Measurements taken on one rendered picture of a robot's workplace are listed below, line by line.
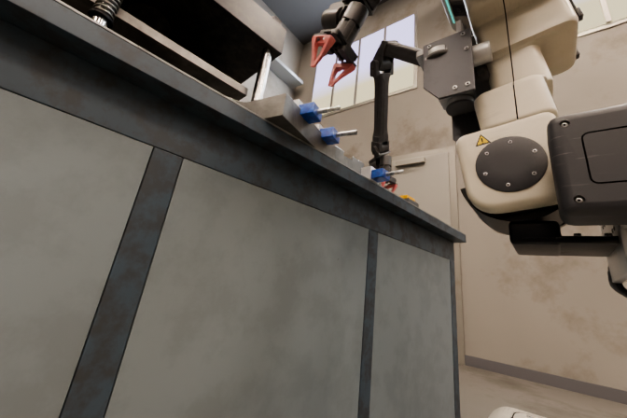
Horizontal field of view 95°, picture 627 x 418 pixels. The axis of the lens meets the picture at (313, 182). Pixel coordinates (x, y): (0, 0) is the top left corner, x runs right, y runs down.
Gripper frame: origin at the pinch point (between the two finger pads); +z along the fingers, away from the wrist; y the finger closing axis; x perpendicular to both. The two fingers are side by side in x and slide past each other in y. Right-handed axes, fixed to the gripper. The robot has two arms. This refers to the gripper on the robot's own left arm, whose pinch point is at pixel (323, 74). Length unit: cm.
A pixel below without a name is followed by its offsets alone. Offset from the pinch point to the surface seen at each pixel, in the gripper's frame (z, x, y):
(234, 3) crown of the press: -46, -110, -9
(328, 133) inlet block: 12.9, 6.2, -5.9
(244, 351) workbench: 61, 21, 1
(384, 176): 13.2, 11.8, -29.5
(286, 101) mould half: 14.0, 7.2, 10.6
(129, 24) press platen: -2, -110, 25
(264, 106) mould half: 16.9, 3.0, 12.0
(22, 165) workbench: 44, 6, 40
